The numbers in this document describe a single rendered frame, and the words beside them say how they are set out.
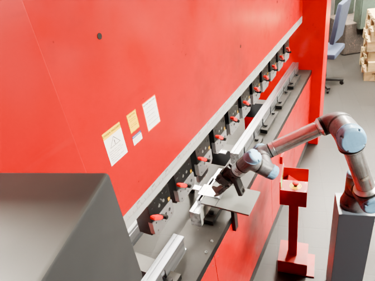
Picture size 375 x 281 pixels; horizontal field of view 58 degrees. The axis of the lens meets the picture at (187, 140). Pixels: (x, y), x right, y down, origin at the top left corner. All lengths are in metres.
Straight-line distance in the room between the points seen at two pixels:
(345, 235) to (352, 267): 0.28
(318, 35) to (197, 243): 2.42
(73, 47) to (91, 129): 0.23
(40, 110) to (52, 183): 0.20
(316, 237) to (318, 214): 0.27
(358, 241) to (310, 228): 0.87
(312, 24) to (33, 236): 3.31
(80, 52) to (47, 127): 0.38
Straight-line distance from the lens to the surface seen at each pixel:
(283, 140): 1.71
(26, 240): 0.38
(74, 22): 0.95
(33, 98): 0.60
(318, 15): 3.49
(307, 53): 3.60
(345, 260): 2.33
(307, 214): 3.14
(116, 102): 1.06
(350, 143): 1.60
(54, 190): 0.42
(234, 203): 1.75
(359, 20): 6.57
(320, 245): 2.92
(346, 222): 2.10
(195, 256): 1.70
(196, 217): 1.79
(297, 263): 2.63
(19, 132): 0.59
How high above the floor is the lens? 2.18
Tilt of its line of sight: 31 degrees down
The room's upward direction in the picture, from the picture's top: 10 degrees counter-clockwise
